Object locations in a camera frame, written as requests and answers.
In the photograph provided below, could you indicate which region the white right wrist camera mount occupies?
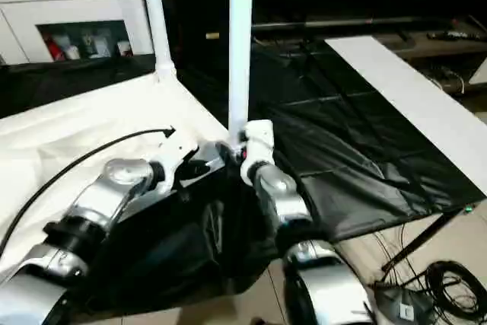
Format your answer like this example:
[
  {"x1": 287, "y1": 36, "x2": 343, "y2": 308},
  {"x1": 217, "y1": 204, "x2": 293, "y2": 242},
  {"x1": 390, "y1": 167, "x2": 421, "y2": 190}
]
[{"x1": 240, "y1": 119, "x2": 275, "y2": 187}]

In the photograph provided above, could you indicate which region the black plastic mat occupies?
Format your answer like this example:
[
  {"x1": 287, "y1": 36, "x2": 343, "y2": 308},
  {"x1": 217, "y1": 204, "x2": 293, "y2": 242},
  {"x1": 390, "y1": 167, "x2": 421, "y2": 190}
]
[{"x1": 0, "y1": 32, "x2": 487, "y2": 317}]

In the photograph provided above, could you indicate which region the white plastic table top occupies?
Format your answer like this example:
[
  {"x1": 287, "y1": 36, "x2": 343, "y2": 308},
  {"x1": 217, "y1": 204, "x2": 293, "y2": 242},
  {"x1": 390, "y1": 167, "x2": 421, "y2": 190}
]
[{"x1": 0, "y1": 72, "x2": 246, "y2": 280}]

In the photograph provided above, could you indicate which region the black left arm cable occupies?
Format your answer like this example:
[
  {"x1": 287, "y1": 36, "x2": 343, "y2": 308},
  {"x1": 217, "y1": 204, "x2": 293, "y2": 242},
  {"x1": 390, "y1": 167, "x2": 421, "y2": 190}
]
[{"x1": 0, "y1": 128, "x2": 176, "y2": 259}]

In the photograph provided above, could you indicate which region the white board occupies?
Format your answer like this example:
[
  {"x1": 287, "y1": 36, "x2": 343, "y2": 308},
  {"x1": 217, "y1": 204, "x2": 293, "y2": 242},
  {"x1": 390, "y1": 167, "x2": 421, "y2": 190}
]
[{"x1": 325, "y1": 35, "x2": 487, "y2": 196}]

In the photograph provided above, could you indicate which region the black stand base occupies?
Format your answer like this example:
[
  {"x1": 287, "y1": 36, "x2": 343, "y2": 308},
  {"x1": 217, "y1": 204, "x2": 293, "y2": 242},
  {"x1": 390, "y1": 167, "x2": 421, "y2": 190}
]
[{"x1": 371, "y1": 209, "x2": 487, "y2": 325}]

